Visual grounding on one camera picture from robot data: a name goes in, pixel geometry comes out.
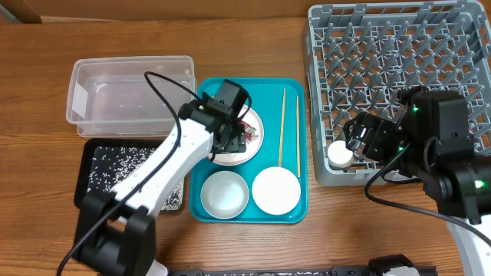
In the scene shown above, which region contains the red snack wrapper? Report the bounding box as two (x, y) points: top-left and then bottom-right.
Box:
(240, 120), (259, 143)

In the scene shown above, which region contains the cream white cup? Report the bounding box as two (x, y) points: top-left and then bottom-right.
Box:
(327, 140), (354, 170)

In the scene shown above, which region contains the grey bowl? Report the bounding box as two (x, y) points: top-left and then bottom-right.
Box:
(200, 171), (249, 220)

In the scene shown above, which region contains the white rice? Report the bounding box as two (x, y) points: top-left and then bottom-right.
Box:
(87, 146), (184, 211)

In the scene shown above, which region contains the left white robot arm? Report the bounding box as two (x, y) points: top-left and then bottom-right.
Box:
(65, 79), (252, 275)

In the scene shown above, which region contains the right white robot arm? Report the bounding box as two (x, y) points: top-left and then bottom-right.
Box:
(343, 86), (490, 275)

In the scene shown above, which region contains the large pink plate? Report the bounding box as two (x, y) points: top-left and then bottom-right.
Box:
(213, 108), (264, 166)

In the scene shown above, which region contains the teal plastic tray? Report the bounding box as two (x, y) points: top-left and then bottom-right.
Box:
(189, 77), (308, 224)

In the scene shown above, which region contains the left wooden chopstick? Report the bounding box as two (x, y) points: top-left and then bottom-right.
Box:
(278, 87), (286, 167)

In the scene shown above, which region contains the wooden chopstick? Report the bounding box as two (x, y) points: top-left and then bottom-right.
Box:
(278, 87), (286, 167)
(296, 95), (301, 178)

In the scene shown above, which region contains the small pink bowl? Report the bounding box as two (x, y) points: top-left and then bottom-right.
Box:
(252, 166), (301, 215)

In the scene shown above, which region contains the right wooden chopstick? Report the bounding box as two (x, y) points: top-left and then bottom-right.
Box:
(296, 95), (301, 178)

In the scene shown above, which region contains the grey dish rack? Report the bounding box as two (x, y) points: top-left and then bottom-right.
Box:
(303, 1), (490, 187)

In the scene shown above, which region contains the clear plastic bin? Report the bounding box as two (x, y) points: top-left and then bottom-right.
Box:
(66, 55), (196, 137)

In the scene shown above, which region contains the black rectangular tray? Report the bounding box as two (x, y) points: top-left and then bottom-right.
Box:
(74, 138), (162, 206)

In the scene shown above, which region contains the cardboard box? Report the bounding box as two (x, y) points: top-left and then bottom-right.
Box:
(0, 0), (434, 24)

